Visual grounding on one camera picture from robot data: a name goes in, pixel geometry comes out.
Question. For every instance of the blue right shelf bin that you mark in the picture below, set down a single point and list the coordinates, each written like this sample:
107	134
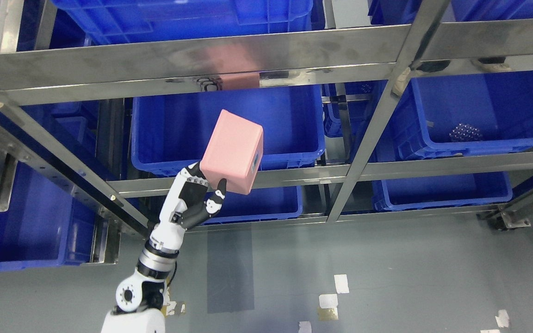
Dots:
469	115

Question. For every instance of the blue lower middle bin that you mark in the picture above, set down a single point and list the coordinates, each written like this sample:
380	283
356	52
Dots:
262	204

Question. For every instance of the steel shelf rack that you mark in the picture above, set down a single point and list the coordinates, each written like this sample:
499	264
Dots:
286	59

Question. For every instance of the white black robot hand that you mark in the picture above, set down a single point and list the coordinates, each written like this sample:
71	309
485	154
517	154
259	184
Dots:
184	208

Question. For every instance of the blue shelf bin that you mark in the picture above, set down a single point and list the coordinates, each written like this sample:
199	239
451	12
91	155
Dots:
469	115
170	132
110	22

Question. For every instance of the blue lower right bin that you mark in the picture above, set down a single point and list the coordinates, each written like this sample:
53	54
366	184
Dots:
470	189

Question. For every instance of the pink plastic storage box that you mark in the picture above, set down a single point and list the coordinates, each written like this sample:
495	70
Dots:
234	153

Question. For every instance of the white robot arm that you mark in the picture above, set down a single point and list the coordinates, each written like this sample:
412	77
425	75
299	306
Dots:
140	297

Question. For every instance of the blue middle shelf bin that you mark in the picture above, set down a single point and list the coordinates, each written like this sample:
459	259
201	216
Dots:
170	132

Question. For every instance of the blue top shelf bin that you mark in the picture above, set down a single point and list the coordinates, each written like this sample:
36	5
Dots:
110	22

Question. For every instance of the blue left large bin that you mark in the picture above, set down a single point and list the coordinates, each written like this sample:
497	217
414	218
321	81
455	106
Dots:
44	226

